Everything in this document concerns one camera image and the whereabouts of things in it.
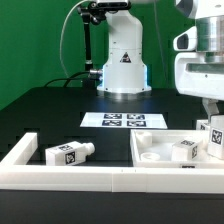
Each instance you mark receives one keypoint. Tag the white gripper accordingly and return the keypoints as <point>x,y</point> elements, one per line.
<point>195,77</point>

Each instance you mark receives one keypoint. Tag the white square tabletop part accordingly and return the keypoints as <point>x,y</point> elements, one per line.
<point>153,149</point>

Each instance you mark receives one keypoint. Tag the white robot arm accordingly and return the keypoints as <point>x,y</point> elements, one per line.
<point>124,73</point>

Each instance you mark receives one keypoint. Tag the white marker sheet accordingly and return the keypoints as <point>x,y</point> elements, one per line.
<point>124,120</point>

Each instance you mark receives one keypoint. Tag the white u-shaped fence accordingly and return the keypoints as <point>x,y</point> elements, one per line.
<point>17,174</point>

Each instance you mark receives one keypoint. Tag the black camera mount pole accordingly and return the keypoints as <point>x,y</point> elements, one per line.
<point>90,14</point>

